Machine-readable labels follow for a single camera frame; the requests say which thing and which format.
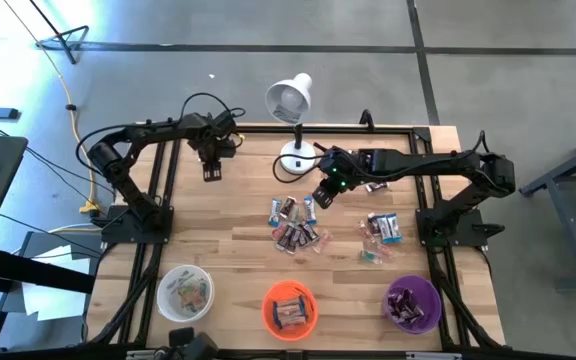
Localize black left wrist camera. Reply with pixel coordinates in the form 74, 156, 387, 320
213, 110, 239, 132

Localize white paper sheets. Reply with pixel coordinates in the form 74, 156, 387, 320
20, 244, 94, 321

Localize black tripod stand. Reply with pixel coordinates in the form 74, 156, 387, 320
30, 0, 91, 65

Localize black desk beam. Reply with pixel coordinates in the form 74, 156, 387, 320
0, 247, 94, 296

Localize yellow floor cable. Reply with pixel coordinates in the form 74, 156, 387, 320
2, 0, 102, 216

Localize grey metal table frame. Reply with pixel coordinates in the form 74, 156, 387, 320
517, 127, 576, 291

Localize orange plastic bucket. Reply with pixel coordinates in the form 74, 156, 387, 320
261, 279, 319, 343

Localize black camera device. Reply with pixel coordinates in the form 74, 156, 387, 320
155, 327, 219, 360

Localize white plastic bucket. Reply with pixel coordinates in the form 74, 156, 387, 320
156, 264, 215, 323

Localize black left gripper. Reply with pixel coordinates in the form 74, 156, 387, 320
187, 127, 239, 182

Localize white desk lamp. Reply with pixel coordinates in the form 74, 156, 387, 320
264, 72, 318, 176

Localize purple plastic bucket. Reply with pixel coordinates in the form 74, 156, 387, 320
383, 274, 443, 335

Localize orange hard candy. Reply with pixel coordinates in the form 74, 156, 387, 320
182, 289, 204, 309

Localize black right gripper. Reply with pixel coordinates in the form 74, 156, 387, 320
311, 145, 369, 210

